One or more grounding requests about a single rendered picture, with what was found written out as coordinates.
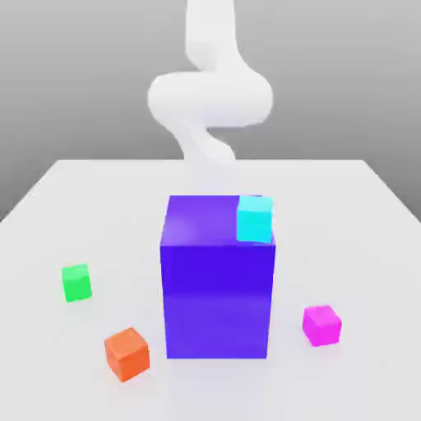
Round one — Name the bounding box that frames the small cyan cube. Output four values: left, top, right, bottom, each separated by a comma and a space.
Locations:
235, 195, 275, 245

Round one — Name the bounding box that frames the small green cube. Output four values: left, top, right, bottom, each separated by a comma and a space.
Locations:
61, 262, 94, 303

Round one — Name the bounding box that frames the small magenta cube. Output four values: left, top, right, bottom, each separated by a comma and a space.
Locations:
302, 304, 343, 348

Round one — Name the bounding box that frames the small orange cube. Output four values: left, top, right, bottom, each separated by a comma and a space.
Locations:
104, 326, 151, 383

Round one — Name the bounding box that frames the large blue box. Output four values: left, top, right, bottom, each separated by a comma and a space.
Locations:
160, 194, 276, 360

